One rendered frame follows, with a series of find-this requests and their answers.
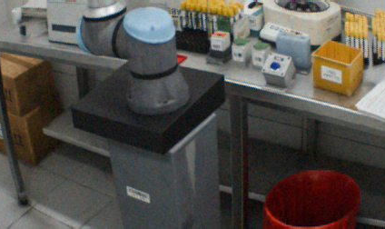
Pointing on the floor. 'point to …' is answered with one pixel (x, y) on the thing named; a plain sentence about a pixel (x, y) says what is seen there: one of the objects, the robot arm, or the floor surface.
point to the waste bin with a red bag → (312, 202)
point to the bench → (370, 182)
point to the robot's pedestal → (170, 183)
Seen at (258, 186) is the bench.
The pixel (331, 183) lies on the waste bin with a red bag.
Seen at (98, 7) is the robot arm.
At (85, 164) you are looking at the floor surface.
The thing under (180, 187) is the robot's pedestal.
